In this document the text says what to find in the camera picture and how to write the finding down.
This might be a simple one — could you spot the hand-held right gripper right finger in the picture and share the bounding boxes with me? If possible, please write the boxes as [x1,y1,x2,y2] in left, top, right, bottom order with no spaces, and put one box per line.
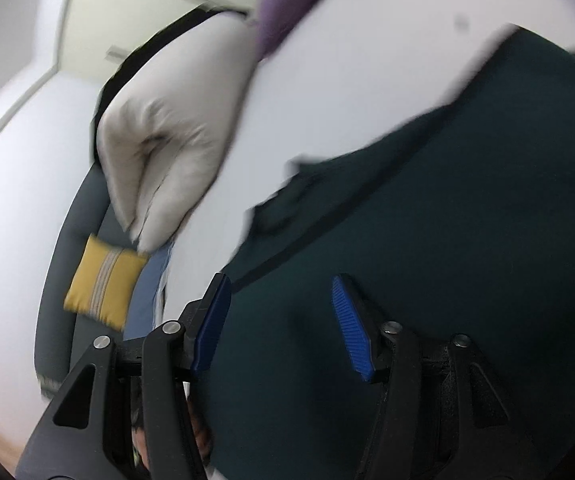
[331,274,535,480]

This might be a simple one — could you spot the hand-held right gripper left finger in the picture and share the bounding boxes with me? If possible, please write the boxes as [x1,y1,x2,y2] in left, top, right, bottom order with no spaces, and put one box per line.
[27,272,233,480]

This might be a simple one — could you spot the dark green sweater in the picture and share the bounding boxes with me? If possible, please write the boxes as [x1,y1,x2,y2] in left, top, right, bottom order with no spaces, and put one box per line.
[224,25,575,480]

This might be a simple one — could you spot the blue pillow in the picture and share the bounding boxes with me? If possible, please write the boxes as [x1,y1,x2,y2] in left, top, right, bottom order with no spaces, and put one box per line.
[123,242,175,343]

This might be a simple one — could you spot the yellow cushion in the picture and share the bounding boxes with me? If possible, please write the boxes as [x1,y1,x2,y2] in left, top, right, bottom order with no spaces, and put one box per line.
[64,234,150,332]

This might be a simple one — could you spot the grey padded headboard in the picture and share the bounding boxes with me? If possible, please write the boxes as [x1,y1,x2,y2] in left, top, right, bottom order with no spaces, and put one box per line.
[34,162,133,396]

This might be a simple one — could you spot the cream folded duvet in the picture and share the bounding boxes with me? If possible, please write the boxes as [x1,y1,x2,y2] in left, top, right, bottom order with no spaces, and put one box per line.
[96,10,258,253]

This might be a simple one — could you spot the black folded blanket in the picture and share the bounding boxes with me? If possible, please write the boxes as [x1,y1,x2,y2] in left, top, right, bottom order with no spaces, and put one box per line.
[90,2,248,166]

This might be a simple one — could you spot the cream wardrobe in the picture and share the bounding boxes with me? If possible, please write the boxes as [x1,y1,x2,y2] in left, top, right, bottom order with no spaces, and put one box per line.
[54,0,288,91]

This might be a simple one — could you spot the purple pillow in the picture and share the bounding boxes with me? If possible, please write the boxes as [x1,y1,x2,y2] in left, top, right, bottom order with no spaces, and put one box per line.
[256,0,353,61]

